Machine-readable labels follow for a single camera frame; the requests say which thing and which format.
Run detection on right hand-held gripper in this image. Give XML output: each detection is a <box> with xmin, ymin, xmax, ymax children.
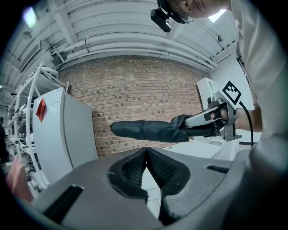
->
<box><xmin>179</xmin><ymin>80</ymin><xmax>243</xmax><ymax>142</ymax></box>

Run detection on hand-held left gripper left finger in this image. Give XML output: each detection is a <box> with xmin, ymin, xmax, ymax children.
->
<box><xmin>32</xmin><ymin>147</ymin><xmax>164</xmax><ymax>230</ymax></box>

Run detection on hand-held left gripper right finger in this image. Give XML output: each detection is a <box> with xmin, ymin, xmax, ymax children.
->
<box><xmin>146</xmin><ymin>147</ymin><xmax>234</xmax><ymax>226</ymax></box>

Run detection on black umbrella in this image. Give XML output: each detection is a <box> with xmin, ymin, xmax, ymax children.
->
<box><xmin>110</xmin><ymin>114</ymin><xmax>193</xmax><ymax>143</ymax></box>

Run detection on person's right forearm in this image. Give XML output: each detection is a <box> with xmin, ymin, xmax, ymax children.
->
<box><xmin>234</xmin><ymin>107</ymin><xmax>263</xmax><ymax>133</ymax></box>

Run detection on white desk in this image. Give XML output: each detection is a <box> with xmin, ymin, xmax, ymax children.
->
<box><xmin>162</xmin><ymin>139</ymin><xmax>239</xmax><ymax>162</ymax></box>

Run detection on person's right hand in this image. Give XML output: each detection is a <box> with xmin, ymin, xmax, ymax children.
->
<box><xmin>210</xmin><ymin>107</ymin><xmax>228</xmax><ymax>125</ymax></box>

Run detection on white office chair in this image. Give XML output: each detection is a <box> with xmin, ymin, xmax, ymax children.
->
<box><xmin>196</xmin><ymin>77</ymin><xmax>222</xmax><ymax>113</ymax></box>

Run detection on grey refrigerator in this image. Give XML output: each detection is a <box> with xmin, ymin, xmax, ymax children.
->
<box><xmin>32</xmin><ymin>87</ymin><xmax>99</xmax><ymax>178</ymax></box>

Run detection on pink cloth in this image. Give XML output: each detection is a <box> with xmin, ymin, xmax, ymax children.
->
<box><xmin>4</xmin><ymin>157</ymin><xmax>35</xmax><ymax>204</ymax></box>

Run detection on white metal shelf rack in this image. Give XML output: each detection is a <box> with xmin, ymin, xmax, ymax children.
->
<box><xmin>6</xmin><ymin>62</ymin><xmax>69</xmax><ymax>192</ymax></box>

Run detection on person's beige shirt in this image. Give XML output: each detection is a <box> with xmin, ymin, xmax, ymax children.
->
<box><xmin>230</xmin><ymin>0</ymin><xmax>288</xmax><ymax>158</ymax></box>

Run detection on red paper tag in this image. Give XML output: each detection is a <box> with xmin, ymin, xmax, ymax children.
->
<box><xmin>35</xmin><ymin>98</ymin><xmax>48</xmax><ymax>123</ymax></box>

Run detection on white ceiling pipe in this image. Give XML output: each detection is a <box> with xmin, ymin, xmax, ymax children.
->
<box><xmin>55</xmin><ymin>35</ymin><xmax>218</xmax><ymax>68</ymax></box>
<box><xmin>66</xmin><ymin>46</ymin><xmax>216</xmax><ymax>72</ymax></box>

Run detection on white ceiling light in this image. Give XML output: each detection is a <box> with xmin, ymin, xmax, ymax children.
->
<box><xmin>207</xmin><ymin>9</ymin><xmax>229</xmax><ymax>23</ymax></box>
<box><xmin>23</xmin><ymin>6</ymin><xmax>39</xmax><ymax>29</ymax></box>

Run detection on person's head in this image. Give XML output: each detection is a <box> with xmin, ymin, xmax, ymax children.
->
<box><xmin>167</xmin><ymin>0</ymin><xmax>233</xmax><ymax>20</ymax></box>

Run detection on right hand-held gripper black cable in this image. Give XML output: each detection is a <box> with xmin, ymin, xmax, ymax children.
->
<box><xmin>238</xmin><ymin>101</ymin><xmax>255</xmax><ymax>147</ymax></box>

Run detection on black head-mounted camera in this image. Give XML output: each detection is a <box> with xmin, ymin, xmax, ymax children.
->
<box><xmin>150</xmin><ymin>8</ymin><xmax>172</xmax><ymax>33</ymax></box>

